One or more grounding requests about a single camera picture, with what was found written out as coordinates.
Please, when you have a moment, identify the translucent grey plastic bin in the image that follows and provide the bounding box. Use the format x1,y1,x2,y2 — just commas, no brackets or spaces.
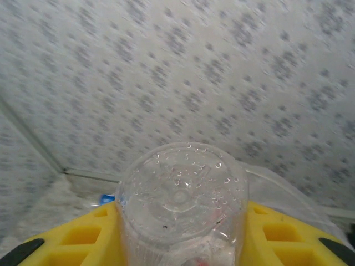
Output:
241,163,355,246

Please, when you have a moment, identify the blue-label bottle with blue cap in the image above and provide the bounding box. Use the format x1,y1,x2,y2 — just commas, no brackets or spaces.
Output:
83,193,116,209

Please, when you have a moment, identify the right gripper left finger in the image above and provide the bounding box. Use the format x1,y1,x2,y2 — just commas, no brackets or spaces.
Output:
0,201,125,266

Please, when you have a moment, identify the clear cola bottle red label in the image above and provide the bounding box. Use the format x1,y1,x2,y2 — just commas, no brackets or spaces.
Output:
115,141,250,266

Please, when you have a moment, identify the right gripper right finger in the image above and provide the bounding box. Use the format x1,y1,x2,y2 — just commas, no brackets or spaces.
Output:
237,201,355,266

